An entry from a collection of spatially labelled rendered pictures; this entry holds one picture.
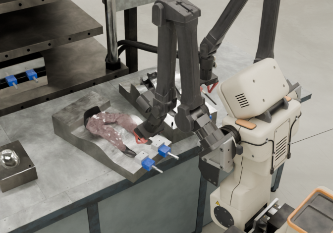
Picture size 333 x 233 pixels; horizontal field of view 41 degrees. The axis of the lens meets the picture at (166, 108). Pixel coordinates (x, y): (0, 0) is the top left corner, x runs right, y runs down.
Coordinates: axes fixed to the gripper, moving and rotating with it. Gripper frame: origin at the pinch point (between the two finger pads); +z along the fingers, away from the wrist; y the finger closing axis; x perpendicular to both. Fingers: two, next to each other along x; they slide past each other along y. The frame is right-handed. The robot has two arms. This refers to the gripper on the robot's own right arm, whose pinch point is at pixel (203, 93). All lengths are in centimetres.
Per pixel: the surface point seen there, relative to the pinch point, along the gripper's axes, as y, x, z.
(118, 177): 49, 7, 21
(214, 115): -6.6, 2.0, 14.0
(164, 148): 27.0, 8.5, 14.0
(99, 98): 35, -34, 11
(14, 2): 55, -80, -26
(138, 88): 16.9, -29.0, 8.4
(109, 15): 8, -73, -10
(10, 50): 61, -80, -1
